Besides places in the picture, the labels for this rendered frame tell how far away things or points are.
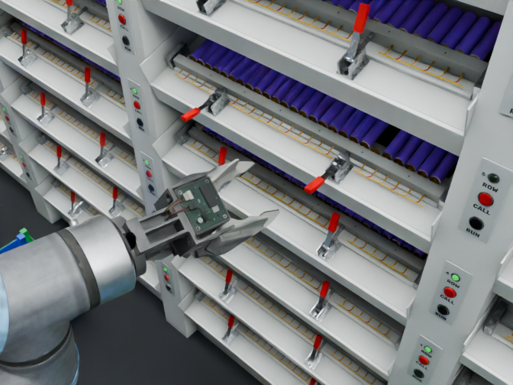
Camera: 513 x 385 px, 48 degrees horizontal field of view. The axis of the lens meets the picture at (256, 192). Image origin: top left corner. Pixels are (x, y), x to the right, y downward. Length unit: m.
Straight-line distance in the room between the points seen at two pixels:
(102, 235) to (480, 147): 0.44
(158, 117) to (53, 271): 0.65
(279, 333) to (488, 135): 0.82
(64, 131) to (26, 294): 1.12
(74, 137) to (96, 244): 1.06
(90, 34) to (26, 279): 0.80
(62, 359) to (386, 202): 0.49
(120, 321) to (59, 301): 1.25
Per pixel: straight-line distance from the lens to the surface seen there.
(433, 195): 0.86
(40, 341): 0.63
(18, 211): 2.26
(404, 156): 0.90
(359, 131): 0.93
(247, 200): 1.12
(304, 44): 0.84
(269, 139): 0.97
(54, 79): 1.55
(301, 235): 1.06
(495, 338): 0.99
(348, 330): 1.17
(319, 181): 0.86
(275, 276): 1.24
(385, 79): 0.78
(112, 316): 1.86
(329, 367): 1.34
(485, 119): 0.70
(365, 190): 0.89
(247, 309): 1.42
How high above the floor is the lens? 1.49
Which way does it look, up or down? 44 degrees down
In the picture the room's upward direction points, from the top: straight up
